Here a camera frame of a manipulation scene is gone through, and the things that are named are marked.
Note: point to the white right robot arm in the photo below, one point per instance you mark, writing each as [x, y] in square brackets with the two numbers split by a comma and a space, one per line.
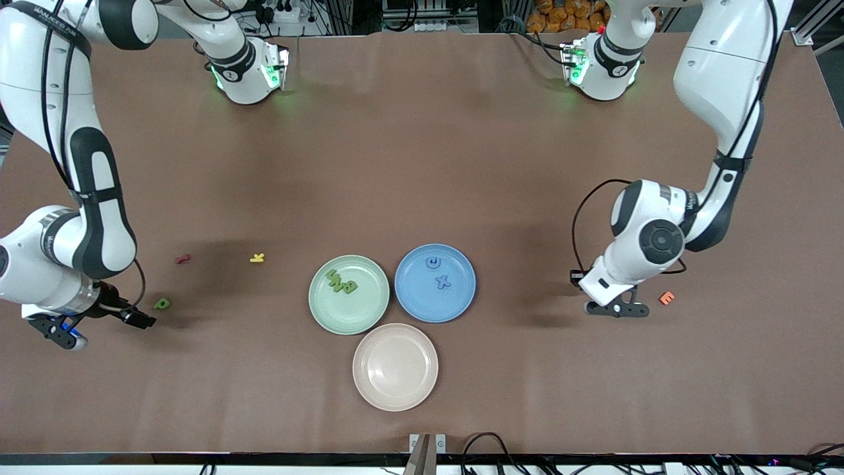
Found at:
[33, 86]

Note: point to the green foam lowercase letter d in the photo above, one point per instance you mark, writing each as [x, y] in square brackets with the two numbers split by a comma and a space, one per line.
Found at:
[160, 305]

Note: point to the green plate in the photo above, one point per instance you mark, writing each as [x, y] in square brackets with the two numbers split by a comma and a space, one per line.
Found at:
[356, 313]

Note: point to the small metal bracket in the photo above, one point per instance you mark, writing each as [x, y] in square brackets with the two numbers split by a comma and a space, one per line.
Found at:
[440, 443]

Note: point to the orange objects pile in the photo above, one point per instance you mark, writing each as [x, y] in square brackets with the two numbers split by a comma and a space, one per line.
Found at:
[554, 16]

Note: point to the blue plate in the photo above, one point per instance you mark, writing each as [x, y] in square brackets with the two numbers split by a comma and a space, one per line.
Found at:
[422, 300]

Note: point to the beige plate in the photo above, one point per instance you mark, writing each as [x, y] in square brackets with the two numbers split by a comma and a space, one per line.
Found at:
[395, 369]

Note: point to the orange foam letter E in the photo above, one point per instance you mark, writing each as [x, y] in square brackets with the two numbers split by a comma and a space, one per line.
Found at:
[666, 298]

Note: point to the aluminium frame post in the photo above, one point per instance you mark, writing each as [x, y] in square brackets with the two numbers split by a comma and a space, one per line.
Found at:
[803, 36]

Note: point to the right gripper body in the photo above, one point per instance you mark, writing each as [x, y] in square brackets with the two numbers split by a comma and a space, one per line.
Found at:
[111, 305]

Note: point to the blue foam letter X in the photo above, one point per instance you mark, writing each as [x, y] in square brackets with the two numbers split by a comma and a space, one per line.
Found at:
[444, 282]

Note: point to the white power strip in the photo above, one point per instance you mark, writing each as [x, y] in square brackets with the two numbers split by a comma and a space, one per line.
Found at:
[435, 26]

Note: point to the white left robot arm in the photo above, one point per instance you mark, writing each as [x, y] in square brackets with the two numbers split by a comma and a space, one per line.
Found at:
[725, 72]

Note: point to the green foam letter B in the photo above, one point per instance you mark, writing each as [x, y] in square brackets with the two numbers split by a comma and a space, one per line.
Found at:
[351, 287]

